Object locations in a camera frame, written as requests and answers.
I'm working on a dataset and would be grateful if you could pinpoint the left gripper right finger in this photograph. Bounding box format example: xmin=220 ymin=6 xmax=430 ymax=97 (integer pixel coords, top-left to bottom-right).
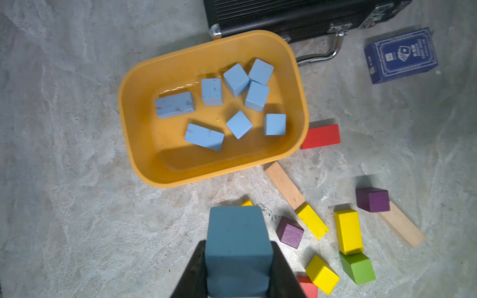
xmin=269 ymin=242 xmax=306 ymax=298

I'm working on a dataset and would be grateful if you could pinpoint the black ribbed case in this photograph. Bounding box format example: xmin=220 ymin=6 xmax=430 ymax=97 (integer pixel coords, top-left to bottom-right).
xmin=203 ymin=0 xmax=410 ymax=66

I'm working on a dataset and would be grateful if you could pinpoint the red flat block top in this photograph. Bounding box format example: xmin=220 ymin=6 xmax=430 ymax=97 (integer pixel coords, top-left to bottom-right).
xmin=300 ymin=124 xmax=341 ymax=150

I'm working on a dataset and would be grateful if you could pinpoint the yellow long block right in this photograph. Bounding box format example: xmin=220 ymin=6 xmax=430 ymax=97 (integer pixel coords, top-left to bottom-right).
xmin=334 ymin=209 xmax=364 ymax=255

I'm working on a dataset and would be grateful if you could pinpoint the light blue block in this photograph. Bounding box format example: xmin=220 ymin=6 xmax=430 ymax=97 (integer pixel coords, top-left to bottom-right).
xmin=185 ymin=123 xmax=225 ymax=152
xmin=155 ymin=91 xmax=195 ymax=119
xmin=245 ymin=81 xmax=270 ymax=112

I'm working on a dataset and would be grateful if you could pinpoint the yellow cube lower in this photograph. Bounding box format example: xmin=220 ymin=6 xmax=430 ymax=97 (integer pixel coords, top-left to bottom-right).
xmin=306 ymin=255 xmax=340 ymax=295

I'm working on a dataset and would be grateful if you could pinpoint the red long block bottom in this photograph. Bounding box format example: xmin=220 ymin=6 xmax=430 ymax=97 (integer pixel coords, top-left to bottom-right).
xmin=297 ymin=276 xmax=318 ymax=298

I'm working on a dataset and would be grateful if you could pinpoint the natural wood block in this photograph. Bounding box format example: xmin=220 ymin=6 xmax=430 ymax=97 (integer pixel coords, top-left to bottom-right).
xmin=265 ymin=161 xmax=306 ymax=211
xmin=377 ymin=201 xmax=426 ymax=248

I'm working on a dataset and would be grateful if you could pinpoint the green cube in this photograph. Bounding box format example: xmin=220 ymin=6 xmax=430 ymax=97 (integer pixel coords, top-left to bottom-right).
xmin=340 ymin=253 xmax=376 ymax=285

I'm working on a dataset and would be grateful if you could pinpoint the purple cube centre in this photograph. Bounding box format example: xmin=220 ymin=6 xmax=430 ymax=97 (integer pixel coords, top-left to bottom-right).
xmin=276 ymin=217 xmax=304 ymax=249

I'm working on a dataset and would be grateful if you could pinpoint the blue card deck box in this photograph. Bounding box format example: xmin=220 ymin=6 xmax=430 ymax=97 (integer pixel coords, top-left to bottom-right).
xmin=364 ymin=27 xmax=438 ymax=84

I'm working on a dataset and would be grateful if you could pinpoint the natural wood block right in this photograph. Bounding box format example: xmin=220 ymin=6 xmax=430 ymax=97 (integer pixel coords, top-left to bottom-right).
xmin=377 ymin=201 xmax=426 ymax=248

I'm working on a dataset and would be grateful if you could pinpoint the yellow block centre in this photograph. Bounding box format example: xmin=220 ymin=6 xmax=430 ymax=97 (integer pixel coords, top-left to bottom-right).
xmin=295 ymin=202 xmax=329 ymax=240

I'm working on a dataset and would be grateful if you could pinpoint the natural wood block upper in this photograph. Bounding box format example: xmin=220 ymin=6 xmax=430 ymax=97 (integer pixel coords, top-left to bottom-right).
xmin=265 ymin=161 xmax=306 ymax=211

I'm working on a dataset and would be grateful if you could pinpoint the purple cube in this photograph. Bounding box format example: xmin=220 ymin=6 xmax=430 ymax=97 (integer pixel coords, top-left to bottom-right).
xmin=276 ymin=217 xmax=304 ymax=249
xmin=355 ymin=187 xmax=390 ymax=213

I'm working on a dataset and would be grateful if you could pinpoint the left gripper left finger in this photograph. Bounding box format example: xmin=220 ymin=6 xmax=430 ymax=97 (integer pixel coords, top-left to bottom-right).
xmin=170 ymin=240 xmax=207 ymax=298

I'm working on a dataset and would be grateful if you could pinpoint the purple cube right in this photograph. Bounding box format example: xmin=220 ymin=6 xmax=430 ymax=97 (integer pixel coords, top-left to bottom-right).
xmin=355 ymin=187 xmax=390 ymax=213

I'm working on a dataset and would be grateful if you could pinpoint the yellow plastic bin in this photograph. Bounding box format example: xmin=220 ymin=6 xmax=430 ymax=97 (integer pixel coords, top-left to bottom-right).
xmin=118 ymin=31 xmax=309 ymax=188

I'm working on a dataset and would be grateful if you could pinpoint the light blue cube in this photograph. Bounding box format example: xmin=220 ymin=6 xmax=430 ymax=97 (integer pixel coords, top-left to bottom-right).
xmin=223 ymin=63 xmax=250 ymax=98
xmin=226 ymin=111 xmax=253 ymax=140
xmin=248 ymin=58 xmax=274 ymax=85
xmin=263 ymin=114 xmax=286 ymax=136
xmin=204 ymin=206 xmax=273 ymax=298
xmin=201 ymin=78 xmax=223 ymax=106

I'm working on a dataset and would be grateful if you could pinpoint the yellow long block left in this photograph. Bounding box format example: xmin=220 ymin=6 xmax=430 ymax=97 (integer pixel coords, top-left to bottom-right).
xmin=241 ymin=200 xmax=253 ymax=206

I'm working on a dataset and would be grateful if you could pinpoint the yellow long block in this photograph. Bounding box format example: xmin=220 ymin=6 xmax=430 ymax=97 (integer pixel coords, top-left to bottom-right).
xmin=334 ymin=209 xmax=364 ymax=255
xmin=241 ymin=200 xmax=253 ymax=206

